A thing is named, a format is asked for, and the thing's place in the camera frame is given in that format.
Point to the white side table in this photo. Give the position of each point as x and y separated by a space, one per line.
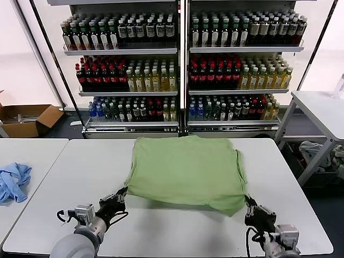
317 113

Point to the red cap cola bottle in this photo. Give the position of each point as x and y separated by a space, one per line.
202 78
159 113
106 79
114 79
228 78
236 78
260 111
211 78
194 78
122 79
80 79
252 111
97 79
219 78
151 113
89 79

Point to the open brown cardboard box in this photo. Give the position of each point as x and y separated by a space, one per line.
45 118

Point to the black slanted pole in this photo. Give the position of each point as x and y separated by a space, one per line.
317 45
57 67

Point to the small white paper scrap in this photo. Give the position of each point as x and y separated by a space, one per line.
75 123

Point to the clear plastic packaging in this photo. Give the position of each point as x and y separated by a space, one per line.
21 118

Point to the black storage bin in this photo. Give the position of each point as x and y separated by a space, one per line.
332 180

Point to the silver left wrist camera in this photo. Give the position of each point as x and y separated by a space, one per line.
84 213

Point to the dark bottle white cap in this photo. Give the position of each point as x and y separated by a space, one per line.
169 31
301 28
160 31
292 28
273 29
122 32
283 28
139 31
131 31
150 31

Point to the dark bottle beige label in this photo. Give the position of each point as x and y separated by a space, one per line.
263 29
254 29

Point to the light green shirt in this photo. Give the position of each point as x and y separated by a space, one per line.
188 172

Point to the clear plastic bottle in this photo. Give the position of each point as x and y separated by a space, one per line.
339 88

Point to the greenish gray crumpled cloth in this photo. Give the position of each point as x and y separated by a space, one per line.
339 158

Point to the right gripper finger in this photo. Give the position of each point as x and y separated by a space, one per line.
248 209
258 208

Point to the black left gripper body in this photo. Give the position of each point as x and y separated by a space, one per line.
110 211

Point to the small bottle white label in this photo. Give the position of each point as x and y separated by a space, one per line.
121 115
129 115
223 114
230 114

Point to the yellow drink bottle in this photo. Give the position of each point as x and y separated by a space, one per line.
267 113
147 83
275 113
156 82
287 80
253 80
130 83
244 80
173 82
173 115
262 80
139 83
270 80
279 80
164 82
166 115

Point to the small dark tea bottle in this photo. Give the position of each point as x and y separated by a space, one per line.
245 111
237 111
143 114
136 114

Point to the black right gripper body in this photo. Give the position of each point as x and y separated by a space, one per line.
260 220

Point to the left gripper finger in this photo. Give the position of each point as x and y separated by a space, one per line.
122 197
111 197

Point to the gray metal drinks shelf rack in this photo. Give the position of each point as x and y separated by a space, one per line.
121 52
242 49

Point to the gray slanted frame bar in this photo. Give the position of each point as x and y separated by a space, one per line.
41 53

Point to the blue drink bottle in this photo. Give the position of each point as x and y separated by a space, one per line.
200 113
92 114
100 114
192 113

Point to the crumpled light blue cloth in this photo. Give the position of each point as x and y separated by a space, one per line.
13 182

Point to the dark bottle green cap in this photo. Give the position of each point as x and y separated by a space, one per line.
225 36
67 37
234 36
195 36
85 39
113 39
76 39
244 36
94 39
215 36
104 39
205 36

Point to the dark green drink bottle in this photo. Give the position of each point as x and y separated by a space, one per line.
107 114
215 113
208 113
114 114

